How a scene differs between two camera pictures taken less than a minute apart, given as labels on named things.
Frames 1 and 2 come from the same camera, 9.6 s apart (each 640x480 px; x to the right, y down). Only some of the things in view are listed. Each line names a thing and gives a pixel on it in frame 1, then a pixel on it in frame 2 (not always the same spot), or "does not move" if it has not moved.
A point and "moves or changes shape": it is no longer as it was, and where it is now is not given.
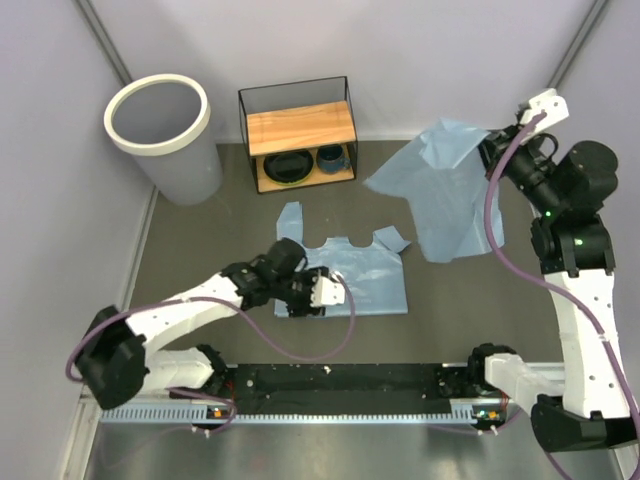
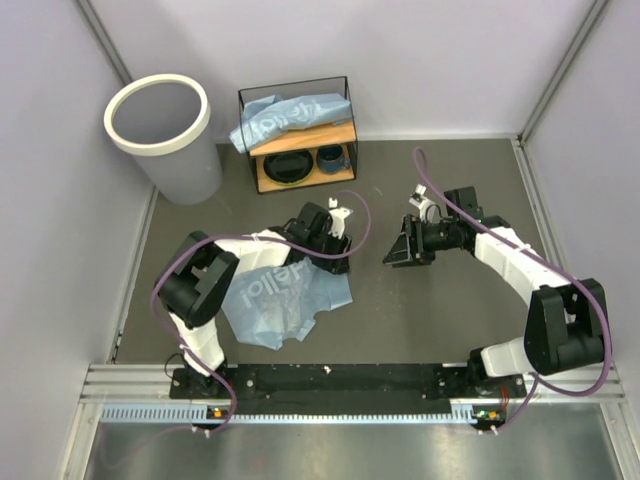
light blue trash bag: [374, 272] moves or changes shape
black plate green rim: [289, 167] does not move
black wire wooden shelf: [300, 134] does not move
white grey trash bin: [163, 121] does not move
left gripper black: [303, 308] -> [339, 264]
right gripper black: [492, 148] -> [409, 248]
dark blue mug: [331, 158] does not move
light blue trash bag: [445, 175] -> [272, 114]
